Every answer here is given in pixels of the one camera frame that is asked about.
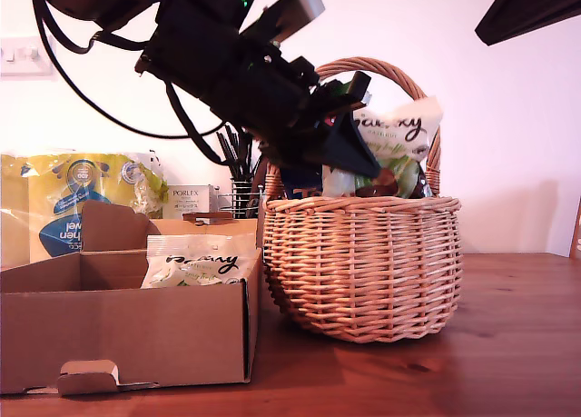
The thin black stick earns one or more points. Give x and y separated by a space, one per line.
228 167
242 162
236 165
248 167

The white wall light switch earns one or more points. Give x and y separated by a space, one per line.
22 56

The brown cardboard box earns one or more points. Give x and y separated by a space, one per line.
136 330

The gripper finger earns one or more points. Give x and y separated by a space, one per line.
347 149
535 8

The yellow kitchen towel pack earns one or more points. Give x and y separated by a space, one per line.
27 199

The white Porlex box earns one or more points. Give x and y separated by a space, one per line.
188 199

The blue Terry's orange egg bag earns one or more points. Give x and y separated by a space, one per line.
304 185

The wooden chair back with dots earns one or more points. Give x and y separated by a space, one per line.
576 235

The white Galaxy truffle egg bag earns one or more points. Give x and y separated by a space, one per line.
399 131
199 262

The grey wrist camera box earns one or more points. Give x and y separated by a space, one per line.
308 3

